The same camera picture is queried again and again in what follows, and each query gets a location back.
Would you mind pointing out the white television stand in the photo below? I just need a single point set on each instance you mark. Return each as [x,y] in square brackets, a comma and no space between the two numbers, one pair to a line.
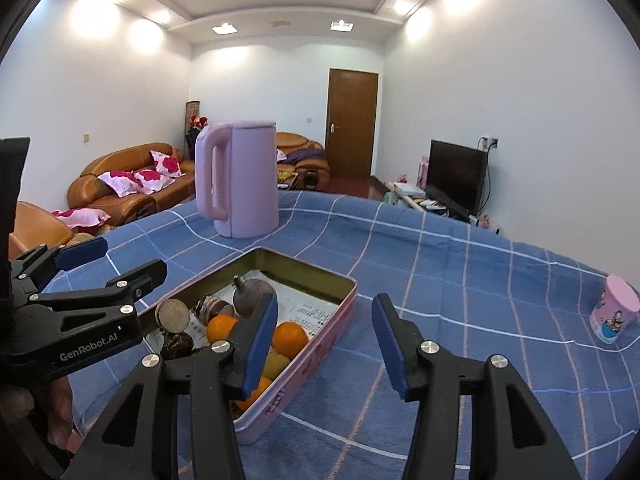
[430,205]

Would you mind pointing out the green plastic stool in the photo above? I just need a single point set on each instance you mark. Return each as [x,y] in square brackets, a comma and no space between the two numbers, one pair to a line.
[390,197]

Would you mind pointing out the brown wooden door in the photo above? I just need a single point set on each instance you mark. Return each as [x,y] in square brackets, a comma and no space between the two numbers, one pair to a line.
[352,125]

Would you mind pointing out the blue checked tablecloth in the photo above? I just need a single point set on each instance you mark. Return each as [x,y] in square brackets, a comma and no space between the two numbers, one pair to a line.
[450,270]

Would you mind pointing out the pink cartoon cup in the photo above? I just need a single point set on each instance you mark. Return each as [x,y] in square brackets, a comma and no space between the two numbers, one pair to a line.
[612,310]

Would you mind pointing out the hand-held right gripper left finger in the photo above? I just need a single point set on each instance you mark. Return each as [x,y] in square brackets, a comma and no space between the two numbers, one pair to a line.
[260,347]

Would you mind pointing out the tall pink box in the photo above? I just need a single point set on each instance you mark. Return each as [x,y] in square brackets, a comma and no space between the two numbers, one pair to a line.
[424,172]

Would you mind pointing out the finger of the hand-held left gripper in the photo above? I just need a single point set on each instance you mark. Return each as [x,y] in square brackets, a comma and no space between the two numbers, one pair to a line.
[135,280]
[80,252]

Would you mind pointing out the person's left hand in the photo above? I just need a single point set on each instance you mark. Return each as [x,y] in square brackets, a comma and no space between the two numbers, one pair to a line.
[15,402]

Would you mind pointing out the yellow-green round fruit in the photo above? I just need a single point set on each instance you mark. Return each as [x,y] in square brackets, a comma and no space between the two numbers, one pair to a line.
[277,365]

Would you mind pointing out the ceiling air vent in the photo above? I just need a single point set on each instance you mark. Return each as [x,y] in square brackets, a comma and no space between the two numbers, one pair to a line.
[280,23]

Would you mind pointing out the printed paper leaflet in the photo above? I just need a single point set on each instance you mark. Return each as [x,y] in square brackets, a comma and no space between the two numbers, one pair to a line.
[310,315]

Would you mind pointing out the pink metal tin box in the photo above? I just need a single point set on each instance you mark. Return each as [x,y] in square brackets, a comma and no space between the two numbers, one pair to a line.
[320,355]

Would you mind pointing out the brown leather armchair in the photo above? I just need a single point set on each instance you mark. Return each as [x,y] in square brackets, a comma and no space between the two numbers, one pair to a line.
[300,147]

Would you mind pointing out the short brown leather sofa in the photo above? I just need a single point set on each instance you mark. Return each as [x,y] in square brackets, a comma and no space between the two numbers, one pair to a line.
[40,225]

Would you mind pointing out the coffee table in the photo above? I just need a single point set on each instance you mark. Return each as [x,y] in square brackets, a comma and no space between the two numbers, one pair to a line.
[307,181]

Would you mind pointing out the white wall socket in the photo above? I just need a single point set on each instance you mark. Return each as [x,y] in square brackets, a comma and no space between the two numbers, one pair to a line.
[489,142]

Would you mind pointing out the dark wrinkled passion fruit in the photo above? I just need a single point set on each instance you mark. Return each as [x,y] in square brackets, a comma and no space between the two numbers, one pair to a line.
[177,346]

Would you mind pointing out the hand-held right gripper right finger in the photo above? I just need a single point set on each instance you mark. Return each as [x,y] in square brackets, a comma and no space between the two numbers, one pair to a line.
[390,350]

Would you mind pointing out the purple beetroot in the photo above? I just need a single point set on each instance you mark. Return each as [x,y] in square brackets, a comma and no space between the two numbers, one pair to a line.
[250,295]

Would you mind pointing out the purple electric kettle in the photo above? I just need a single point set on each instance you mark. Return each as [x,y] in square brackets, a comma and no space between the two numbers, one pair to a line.
[240,180]

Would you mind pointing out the long brown leather sofa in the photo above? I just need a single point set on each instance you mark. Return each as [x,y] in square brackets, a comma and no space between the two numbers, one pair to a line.
[125,160]

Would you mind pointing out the black television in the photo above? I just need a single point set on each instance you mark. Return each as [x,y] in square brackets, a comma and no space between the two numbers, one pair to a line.
[455,175]

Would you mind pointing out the small orange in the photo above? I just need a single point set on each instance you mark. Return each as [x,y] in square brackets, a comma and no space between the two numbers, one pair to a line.
[220,330]
[255,393]

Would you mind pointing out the large orange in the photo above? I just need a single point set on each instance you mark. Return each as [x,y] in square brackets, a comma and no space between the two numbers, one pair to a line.
[291,338]

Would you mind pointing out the white pink flowered pillow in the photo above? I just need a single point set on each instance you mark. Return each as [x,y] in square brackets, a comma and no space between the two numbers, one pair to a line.
[152,180]
[82,217]
[166,163]
[117,183]

